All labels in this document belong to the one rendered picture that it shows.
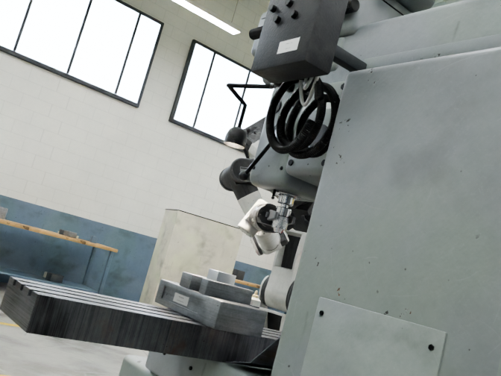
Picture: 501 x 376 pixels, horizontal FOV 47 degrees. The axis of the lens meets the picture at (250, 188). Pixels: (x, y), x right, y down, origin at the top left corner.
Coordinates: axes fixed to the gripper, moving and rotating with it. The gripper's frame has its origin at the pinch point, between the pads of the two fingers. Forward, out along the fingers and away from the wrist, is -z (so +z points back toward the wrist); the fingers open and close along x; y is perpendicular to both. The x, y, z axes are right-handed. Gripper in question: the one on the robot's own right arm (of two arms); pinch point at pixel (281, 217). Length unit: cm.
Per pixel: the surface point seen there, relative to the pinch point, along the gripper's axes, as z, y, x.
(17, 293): -20, 36, -64
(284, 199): -1.9, -5.2, -1.3
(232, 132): 16.9, -23.4, -17.1
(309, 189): -9.5, -9.2, 2.5
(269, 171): -4.9, -11.1, -8.9
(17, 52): 725, -190, -183
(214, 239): 607, -7, 141
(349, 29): -25, -50, -4
